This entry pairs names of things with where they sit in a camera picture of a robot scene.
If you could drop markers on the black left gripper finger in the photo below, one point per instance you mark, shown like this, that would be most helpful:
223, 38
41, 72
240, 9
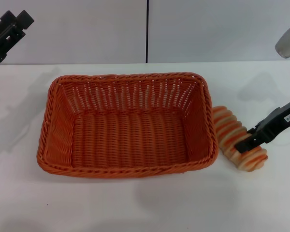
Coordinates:
25, 20
7, 16

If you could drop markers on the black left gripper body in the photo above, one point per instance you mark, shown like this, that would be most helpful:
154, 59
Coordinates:
3, 41

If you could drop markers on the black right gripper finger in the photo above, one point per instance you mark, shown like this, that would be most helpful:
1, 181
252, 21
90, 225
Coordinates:
251, 131
247, 145

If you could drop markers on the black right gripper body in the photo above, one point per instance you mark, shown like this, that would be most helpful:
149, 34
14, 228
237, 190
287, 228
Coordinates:
278, 120

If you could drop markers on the orange striped bread roll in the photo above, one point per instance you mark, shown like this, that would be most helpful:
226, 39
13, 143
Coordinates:
228, 125

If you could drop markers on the orange woven plastic basket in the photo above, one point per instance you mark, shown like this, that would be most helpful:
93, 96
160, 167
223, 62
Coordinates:
130, 140

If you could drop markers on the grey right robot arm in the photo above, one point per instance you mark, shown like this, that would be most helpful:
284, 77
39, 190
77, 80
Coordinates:
288, 41

